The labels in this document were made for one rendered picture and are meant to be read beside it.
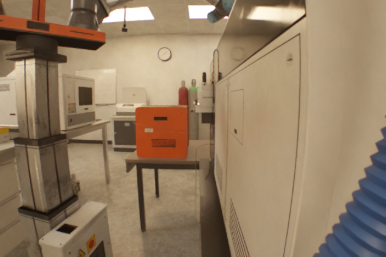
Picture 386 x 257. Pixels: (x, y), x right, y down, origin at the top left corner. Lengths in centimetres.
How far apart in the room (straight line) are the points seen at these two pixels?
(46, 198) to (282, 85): 88
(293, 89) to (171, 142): 139
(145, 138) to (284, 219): 143
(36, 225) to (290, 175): 95
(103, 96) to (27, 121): 431
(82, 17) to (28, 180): 71
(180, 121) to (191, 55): 331
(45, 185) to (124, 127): 345
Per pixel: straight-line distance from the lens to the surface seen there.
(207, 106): 111
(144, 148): 160
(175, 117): 150
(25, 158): 92
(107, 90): 509
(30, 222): 103
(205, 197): 95
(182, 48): 472
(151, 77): 472
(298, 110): 18
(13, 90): 240
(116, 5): 115
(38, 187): 92
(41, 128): 86
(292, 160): 19
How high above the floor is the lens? 121
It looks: 5 degrees down
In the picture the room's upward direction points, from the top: straight up
